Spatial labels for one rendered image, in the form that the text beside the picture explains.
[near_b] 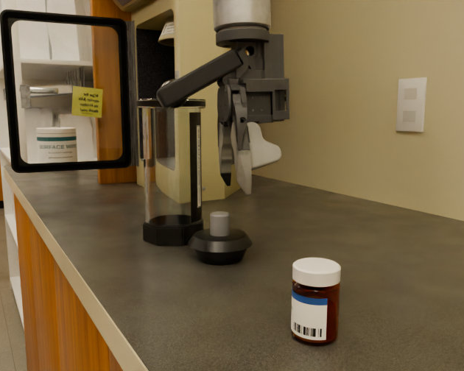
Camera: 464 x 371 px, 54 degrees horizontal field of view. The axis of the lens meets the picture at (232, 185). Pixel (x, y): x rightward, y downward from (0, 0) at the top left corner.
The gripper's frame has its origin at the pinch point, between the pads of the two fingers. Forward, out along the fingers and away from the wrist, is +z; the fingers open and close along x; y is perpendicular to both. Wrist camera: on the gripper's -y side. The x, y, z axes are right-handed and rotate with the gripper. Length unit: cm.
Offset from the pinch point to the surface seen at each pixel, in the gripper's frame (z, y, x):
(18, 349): 95, -69, 171
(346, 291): 11.7, 10.3, -12.8
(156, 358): 11.7, -12.4, -22.5
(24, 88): -19, -37, 63
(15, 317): 93, -78, 209
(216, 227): 5.9, -2.2, 1.1
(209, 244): 7.7, -3.6, -1.0
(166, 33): -31, -2, 52
